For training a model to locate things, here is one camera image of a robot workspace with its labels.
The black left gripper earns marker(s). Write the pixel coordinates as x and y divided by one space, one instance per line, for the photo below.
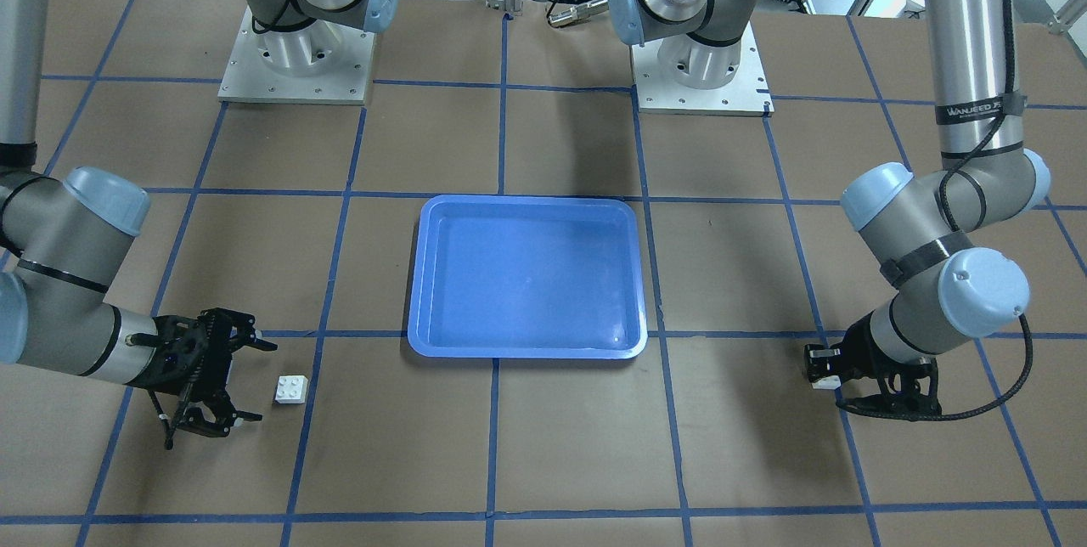
864 351

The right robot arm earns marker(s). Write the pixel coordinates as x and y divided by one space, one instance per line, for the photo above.
70 236

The white block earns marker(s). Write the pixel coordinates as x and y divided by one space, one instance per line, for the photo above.
827 383
291 389

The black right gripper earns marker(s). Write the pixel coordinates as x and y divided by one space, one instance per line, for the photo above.
222 329

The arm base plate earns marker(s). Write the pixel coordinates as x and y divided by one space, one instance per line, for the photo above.
701 76
320 64

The blue plastic tray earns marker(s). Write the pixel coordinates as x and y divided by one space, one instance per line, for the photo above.
527 277

